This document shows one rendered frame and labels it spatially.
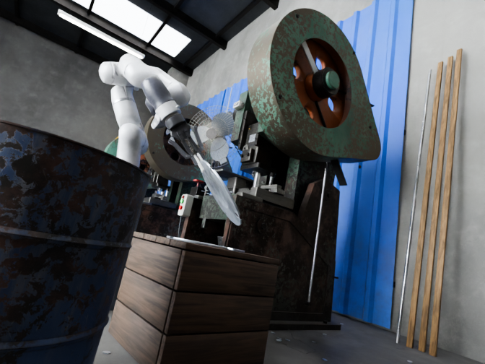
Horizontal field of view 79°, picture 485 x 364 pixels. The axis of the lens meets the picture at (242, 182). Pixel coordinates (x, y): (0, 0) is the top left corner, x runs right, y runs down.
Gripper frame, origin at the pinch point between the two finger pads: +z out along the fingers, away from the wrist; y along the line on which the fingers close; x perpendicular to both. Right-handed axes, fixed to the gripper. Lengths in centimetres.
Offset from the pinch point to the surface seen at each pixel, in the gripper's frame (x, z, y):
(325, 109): 37, 4, 87
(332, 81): 20, -5, 88
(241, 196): 32.8, 20.7, 14.7
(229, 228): 31.6, 30.7, 0.8
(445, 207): 38, 95, 122
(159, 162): 181, -46, 1
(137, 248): -1.1, 15.0, -35.6
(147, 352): -22, 41, -45
